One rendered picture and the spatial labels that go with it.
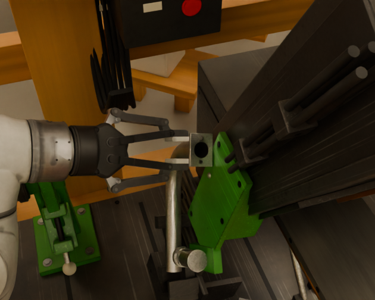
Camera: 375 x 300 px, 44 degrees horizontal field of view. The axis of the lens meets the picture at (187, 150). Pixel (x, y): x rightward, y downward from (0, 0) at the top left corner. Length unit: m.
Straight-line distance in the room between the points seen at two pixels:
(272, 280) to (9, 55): 0.71
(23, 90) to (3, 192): 2.35
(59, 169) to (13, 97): 2.30
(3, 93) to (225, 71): 2.21
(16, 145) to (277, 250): 0.64
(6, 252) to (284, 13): 0.79
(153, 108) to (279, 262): 1.80
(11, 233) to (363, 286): 0.53
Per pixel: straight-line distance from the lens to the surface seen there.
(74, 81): 0.95
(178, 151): 0.83
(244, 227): 0.81
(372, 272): 0.82
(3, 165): 0.64
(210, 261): 0.82
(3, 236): 0.67
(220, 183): 0.76
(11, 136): 0.64
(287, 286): 1.03
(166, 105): 2.73
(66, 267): 0.99
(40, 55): 0.91
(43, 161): 0.65
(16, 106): 2.89
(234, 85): 0.90
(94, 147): 0.68
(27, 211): 1.20
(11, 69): 1.03
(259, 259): 1.05
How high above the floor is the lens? 1.80
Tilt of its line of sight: 47 degrees down
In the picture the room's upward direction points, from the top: straight up
